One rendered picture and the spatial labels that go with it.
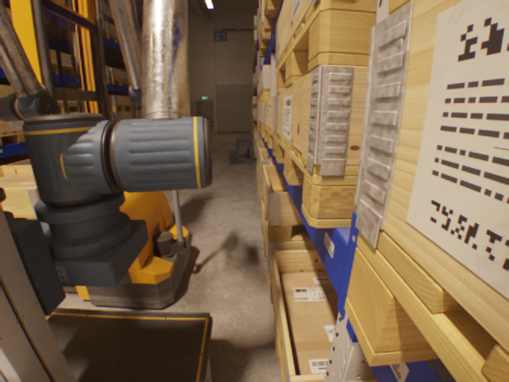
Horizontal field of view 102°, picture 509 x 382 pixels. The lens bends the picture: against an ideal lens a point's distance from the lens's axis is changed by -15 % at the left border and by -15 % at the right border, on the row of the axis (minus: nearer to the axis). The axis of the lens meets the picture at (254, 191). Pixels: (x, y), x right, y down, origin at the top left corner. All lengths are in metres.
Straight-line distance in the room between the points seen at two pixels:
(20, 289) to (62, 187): 0.24
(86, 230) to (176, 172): 0.29
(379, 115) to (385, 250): 0.13
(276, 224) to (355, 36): 1.22
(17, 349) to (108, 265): 0.25
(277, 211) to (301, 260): 0.34
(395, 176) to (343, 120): 0.30
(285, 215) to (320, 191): 1.01
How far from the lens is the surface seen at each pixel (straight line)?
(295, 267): 1.59
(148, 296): 2.04
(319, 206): 0.54
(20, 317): 0.74
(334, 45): 0.52
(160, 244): 2.11
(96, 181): 0.67
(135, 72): 1.36
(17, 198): 2.18
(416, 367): 0.37
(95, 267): 0.72
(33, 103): 1.31
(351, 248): 0.50
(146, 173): 0.63
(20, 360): 0.76
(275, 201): 1.48
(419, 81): 0.22
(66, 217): 0.71
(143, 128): 0.64
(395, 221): 0.23
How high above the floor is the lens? 1.43
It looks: 18 degrees down
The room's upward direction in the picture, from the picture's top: straight up
